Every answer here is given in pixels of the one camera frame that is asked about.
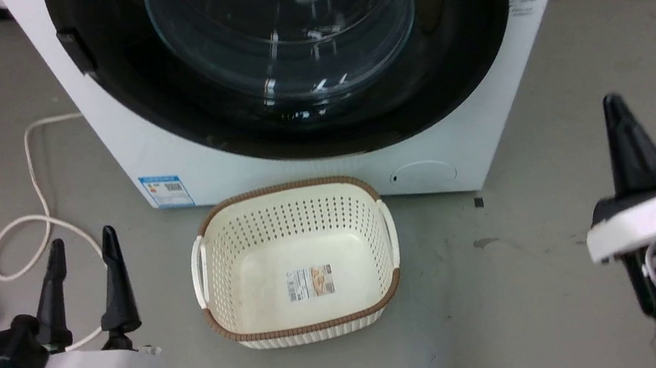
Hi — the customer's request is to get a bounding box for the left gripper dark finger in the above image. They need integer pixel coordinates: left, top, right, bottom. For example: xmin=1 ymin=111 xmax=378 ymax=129
xmin=86 ymin=223 xmax=147 ymax=355
xmin=25 ymin=238 xmax=79 ymax=354

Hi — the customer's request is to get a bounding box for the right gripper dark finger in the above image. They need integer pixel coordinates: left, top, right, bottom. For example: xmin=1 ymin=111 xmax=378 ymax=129
xmin=601 ymin=87 xmax=656 ymax=199

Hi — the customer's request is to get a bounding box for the white front-load washing machine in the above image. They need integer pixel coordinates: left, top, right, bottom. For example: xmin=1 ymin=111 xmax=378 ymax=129
xmin=2 ymin=0 xmax=611 ymax=252

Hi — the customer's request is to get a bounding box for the round black glass washer door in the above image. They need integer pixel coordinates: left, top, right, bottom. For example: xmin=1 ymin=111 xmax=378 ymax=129
xmin=43 ymin=0 xmax=530 ymax=196

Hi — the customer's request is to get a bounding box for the blue energy label sticker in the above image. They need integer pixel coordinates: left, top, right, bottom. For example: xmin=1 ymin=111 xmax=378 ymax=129
xmin=138 ymin=170 xmax=196 ymax=213

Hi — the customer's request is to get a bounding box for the cream perforated laundry basket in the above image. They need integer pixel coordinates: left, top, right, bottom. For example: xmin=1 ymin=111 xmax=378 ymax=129
xmin=181 ymin=168 xmax=412 ymax=359

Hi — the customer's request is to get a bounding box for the paper label in basket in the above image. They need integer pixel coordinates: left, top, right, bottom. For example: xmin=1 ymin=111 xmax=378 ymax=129
xmin=285 ymin=264 xmax=337 ymax=302

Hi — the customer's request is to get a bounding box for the round white filter cover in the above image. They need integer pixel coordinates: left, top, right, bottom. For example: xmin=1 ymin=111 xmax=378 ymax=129
xmin=388 ymin=156 xmax=460 ymax=192

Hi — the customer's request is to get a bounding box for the white looped power cable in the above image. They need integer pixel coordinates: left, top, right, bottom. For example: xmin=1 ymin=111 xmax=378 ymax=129
xmin=0 ymin=111 xmax=118 ymax=360

